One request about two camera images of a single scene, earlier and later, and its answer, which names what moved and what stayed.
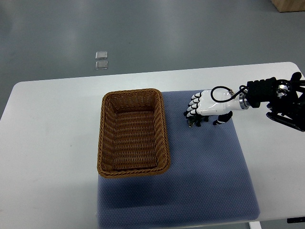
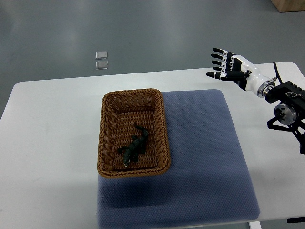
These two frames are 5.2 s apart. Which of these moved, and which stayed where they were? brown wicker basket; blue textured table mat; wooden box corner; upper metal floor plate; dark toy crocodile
Moved: dark toy crocodile
Stayed: brown wicker basket; upper metal floor plate; blue textured table mat; wooden box corner
